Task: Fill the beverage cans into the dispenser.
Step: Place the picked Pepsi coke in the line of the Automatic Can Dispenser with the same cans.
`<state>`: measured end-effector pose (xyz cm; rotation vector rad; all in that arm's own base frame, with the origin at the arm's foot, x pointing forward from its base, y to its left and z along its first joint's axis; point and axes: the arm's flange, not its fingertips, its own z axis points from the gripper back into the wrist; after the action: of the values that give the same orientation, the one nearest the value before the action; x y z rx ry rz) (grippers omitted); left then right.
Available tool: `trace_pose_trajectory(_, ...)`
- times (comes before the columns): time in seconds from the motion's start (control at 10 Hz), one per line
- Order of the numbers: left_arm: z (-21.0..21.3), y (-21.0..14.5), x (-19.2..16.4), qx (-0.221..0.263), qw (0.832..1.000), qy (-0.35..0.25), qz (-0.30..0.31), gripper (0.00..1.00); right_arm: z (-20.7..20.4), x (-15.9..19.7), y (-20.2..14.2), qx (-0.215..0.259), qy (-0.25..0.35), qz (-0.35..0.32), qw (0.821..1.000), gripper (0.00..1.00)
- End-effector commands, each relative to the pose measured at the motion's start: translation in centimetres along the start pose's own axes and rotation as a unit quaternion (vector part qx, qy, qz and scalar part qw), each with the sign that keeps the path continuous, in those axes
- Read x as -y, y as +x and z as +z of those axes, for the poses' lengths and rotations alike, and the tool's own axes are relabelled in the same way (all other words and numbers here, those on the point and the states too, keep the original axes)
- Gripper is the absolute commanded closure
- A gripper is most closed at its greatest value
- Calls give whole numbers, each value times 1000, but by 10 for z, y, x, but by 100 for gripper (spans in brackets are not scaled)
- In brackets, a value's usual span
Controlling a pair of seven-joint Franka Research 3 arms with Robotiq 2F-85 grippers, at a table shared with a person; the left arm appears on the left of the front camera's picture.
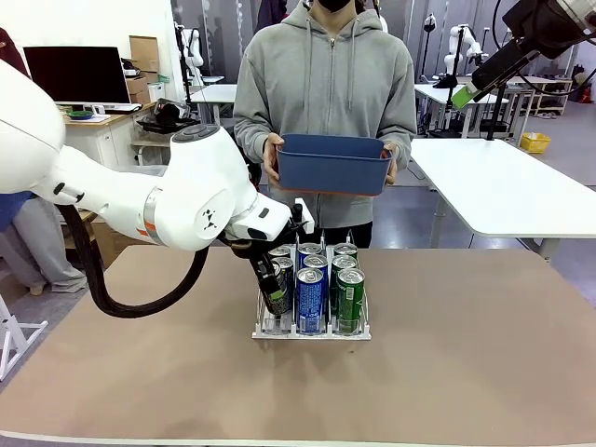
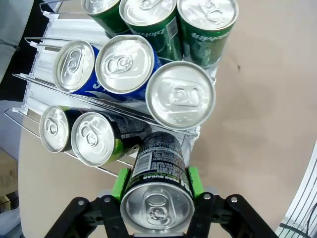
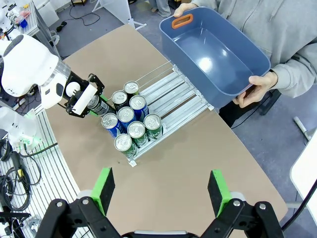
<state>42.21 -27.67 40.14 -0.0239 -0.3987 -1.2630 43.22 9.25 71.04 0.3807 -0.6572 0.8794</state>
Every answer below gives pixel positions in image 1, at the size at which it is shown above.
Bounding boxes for white cabinet desk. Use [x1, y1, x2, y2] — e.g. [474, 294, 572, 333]
[60, 102, 155, 169]

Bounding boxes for large white table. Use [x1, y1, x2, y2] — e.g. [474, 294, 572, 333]
[409, 138, 596, 241]

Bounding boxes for white background table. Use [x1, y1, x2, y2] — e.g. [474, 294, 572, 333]
[413, 83, 508, 136]
[189, 84, 238, 127]

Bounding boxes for upright cardboard sheet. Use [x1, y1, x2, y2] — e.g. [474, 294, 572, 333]
[129, 34, 160, 74]

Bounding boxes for person's right hand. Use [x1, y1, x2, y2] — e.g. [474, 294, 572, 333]
[262, 133, 286, 183]

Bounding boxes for blue plastic bin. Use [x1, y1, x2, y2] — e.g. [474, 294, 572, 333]
[276, 133, 394, 196]

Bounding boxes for white wire can dispenser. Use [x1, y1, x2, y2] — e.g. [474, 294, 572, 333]
[251, 227, 373, 342]

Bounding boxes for black trousers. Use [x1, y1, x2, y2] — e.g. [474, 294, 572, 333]
[320, 221, 373, 249]

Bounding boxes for grey sleeved left forearm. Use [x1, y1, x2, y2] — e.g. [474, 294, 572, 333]
[386, 111, 418, 171]

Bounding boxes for black grey headset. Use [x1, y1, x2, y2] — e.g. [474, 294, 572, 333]
[137, 97, 201, 136]

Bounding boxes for yellow plastic bin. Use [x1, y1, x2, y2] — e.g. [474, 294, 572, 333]
[520, 131, 552, 155]

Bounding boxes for white wooden stand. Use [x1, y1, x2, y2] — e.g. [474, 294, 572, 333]
[0, 292, 49, 382]

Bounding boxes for person in grey hoodie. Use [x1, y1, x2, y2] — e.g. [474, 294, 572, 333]
[232, 5, 418, 229]

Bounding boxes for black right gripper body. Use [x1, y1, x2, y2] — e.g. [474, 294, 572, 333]
[502, 0, 590, 60]

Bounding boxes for grey sleeved right forearm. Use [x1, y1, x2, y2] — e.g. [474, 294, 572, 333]
[232, 109, 280, 155]

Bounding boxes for thin black camera cable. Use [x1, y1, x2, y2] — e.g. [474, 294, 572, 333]
[493, 0, 596, 97]

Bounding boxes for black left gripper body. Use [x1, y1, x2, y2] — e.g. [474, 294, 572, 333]
[218, 223, 304, 262]

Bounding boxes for person's left hand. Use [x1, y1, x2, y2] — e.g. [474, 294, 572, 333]
[382, 143, 400, 186]

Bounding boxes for large cardboard box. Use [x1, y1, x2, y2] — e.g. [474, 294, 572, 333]
[90, 221, 141, 269]

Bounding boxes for black computer monitor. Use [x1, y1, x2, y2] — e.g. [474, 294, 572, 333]
[22, 45, 131, 104]

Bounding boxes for black sleeved left arm cable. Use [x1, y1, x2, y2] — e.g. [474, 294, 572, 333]
[60, 204, 209, 319]

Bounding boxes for wooden shelf unit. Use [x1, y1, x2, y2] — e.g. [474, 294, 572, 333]
[511, 76, 574, 117]

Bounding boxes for black tripod stand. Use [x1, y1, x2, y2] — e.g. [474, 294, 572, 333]
[427, 13, 467, 136]
[486, 88, 511, 141]

